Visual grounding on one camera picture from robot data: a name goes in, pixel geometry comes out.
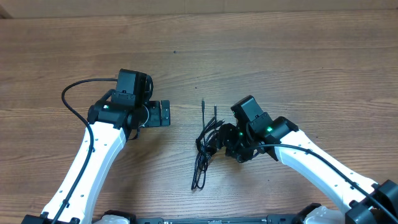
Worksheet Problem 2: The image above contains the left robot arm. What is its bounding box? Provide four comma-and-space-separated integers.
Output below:
23, 69, 170, 223

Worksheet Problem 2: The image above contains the black cable bundle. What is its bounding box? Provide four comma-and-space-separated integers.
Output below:
190, 99, 226, 191

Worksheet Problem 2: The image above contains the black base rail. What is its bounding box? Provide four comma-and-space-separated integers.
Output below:
133, 214, 295, 224

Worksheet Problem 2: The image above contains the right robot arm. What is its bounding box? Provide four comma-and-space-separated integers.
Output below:
210, 95, 397, 223

